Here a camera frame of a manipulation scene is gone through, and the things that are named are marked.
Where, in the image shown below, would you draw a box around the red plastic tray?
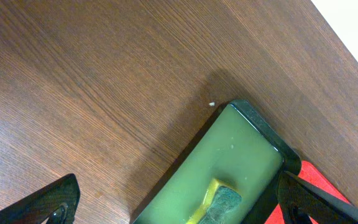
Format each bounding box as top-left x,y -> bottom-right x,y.
266,161 -> 354,224

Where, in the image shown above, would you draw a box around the yellow green scrub sponge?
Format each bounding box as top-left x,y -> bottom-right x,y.
186,179 -> 242,224

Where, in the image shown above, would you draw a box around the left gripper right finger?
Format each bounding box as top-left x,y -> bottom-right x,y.
277,171 -> 358,224

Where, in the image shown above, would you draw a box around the dark green tray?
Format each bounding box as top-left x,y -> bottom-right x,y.
131,100 -> 301,223

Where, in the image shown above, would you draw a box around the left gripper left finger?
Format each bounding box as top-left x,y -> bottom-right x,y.
0,174 -> 80,224

